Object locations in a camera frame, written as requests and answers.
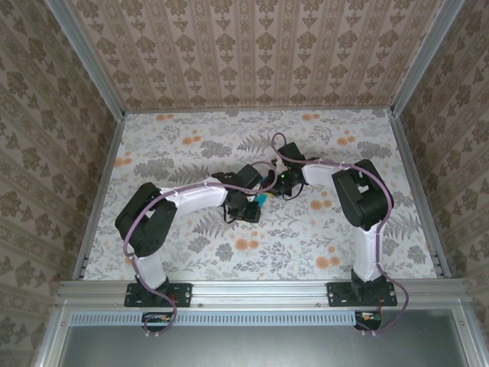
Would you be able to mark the blue paper sheet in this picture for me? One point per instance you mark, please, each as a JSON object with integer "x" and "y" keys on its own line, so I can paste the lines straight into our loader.
{"x": 261, "y": 199}

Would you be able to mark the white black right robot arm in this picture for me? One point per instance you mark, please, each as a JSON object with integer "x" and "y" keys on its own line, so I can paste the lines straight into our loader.
{"x": 321, "y": 174}

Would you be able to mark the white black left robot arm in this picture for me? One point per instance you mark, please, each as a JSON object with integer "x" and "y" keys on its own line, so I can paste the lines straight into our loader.
{"x": 198, "y": 195}

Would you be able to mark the floral tablecloth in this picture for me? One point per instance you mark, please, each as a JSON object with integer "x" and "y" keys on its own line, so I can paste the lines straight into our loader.
{"x": 191, "y": 130}

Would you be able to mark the grey metal panel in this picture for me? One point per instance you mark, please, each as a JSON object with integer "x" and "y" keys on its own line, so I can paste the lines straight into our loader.
{"x": 267, "y": 348}

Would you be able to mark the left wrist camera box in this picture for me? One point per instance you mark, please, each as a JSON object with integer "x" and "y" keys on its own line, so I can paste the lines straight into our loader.
{"x": 251, "y": 214}

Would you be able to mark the wide aluminium mounting rail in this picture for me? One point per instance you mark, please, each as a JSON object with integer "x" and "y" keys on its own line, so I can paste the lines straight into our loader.
{"x": 260, "y": 292}

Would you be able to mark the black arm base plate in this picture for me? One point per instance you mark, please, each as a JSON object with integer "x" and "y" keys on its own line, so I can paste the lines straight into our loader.
{"x": 338, "y": 294}
{"x": 181, "y": 294}

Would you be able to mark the aluminium side rail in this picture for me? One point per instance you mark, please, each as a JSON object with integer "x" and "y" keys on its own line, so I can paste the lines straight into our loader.
{"x": 100, "y": 191}
{"x": 418, "y": 191}

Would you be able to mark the aluminium frame post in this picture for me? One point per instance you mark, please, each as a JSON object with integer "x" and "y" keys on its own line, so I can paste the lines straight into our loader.
{"x": 88, "y": 57}
{"x": 423, "y": 57}

